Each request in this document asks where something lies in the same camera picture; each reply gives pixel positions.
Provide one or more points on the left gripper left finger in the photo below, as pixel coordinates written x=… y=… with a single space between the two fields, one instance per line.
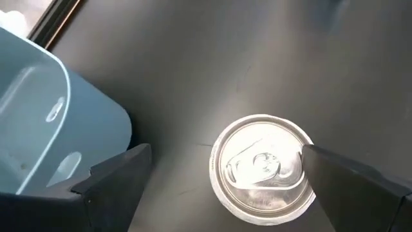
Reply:
x=106 y=193

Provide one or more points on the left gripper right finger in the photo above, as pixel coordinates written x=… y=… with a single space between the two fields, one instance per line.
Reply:
x=354 y=199

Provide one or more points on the blue plastic bin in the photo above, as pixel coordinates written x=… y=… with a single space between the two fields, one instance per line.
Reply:
x=38 y=96

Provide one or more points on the white and blue soda can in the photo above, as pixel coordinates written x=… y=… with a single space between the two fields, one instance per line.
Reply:
x=244 y=145

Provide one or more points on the black table edge rail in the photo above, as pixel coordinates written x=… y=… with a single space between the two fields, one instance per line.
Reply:
x=53 y=22

